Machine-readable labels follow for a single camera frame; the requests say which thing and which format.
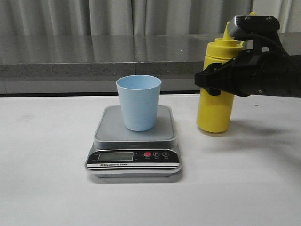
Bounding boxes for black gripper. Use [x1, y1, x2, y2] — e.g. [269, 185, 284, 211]
[195, 50, 301, 97]

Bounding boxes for yellow squeeze bottle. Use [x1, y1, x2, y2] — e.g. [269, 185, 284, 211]
[197, 21, 244, 133]

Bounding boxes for light blue plastic cup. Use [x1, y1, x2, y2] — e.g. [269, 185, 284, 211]
[116, 75, 162, 131]

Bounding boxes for silver digital kitchen scale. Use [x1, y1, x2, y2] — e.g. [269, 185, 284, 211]
[85, 105, 182, 183]

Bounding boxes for grey stone counter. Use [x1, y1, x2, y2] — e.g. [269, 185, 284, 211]
[0, 32, 301, 95]

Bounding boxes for grey pleated curtain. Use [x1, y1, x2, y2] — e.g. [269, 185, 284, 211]
[0, 0, 301, 36]

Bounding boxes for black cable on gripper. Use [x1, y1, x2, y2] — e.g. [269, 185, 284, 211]
[234, 34, 301, 73]

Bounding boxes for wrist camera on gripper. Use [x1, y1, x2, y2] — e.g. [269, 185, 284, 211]
[228, 15, 280, 41]

